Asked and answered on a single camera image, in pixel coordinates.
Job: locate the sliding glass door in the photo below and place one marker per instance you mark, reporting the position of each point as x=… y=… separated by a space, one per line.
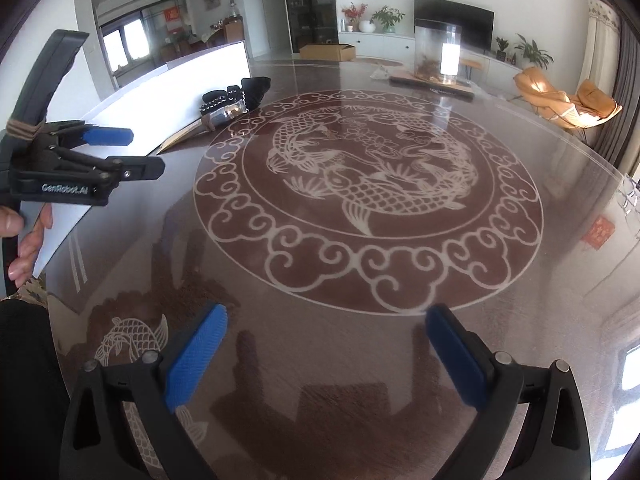
x=130 y=40

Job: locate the person's black clothing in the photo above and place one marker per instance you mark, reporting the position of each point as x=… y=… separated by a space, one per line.
x=30 y=390

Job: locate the white television cabinet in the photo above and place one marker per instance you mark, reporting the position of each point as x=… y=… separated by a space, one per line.
x=375 y=42

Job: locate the bushy green potted plant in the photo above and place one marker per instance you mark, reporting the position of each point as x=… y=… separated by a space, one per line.
x=387 y=17

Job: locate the floral patterned cloth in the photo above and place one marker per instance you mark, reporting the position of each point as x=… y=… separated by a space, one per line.
x=32 y=292

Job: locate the red flower bouquet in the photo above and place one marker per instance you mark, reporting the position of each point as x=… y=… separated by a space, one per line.
x=354 y=12

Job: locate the covered standing air conditioner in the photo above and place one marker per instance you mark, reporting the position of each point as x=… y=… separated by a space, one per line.
x=602 y=50

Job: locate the red door poster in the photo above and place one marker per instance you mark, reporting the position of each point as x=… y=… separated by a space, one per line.
x=173 y=16

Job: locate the grey curtain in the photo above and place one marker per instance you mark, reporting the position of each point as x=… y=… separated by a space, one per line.
x=629 y=100

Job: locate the orange lounge chair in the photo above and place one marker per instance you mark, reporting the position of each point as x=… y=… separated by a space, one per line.
x=540 y=92
x=597 y=105

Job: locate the black velvet rhinestone bow clip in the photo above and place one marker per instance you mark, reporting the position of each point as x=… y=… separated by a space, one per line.
x=255 y=92

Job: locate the glass bottle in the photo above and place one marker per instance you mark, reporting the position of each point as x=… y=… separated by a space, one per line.
x=233 y=10

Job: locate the brown cardboard box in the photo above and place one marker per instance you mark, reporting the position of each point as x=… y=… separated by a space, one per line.
x=327 y=51

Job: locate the clear cylindrical jar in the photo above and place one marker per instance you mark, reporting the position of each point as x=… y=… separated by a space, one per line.
x=430 y=45

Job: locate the dark glass display cabinet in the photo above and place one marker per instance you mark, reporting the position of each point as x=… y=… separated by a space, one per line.
x=310 y=5

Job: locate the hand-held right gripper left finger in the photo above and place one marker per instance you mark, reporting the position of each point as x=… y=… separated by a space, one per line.
x=197 y=355

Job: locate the patterned glass desktop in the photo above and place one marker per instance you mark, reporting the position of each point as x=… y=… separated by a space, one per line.
x=350 y=340

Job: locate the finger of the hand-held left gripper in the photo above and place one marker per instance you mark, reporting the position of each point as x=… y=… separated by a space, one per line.
x=145 y=166
x=107 y=136

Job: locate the flat wooden board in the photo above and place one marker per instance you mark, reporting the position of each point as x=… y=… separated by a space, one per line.
x=405 y=80

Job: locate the wooden bench with black legs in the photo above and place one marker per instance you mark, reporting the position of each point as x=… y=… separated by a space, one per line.
x=472 y=62

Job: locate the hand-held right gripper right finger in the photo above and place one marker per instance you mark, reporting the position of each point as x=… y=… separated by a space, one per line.
x=457 y=355

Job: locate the clear glass object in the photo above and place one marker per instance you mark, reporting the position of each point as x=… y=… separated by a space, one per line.
x=629 y=202

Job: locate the small potted plant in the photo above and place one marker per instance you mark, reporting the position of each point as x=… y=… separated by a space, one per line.
x=502 y=47

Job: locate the white round vase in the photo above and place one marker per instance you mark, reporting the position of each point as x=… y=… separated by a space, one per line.
x=367 y=26

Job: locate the broad-leaf potted plant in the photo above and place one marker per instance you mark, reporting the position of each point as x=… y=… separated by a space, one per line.
x=534 y=52

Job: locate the black flat television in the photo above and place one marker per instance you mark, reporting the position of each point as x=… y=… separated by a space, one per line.
x=470 y=20

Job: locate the wooden side cabinet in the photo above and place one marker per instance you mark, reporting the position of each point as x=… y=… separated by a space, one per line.
x=233 y=32

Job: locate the person's left hand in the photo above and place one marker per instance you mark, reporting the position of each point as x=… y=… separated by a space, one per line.
x=35 y=240

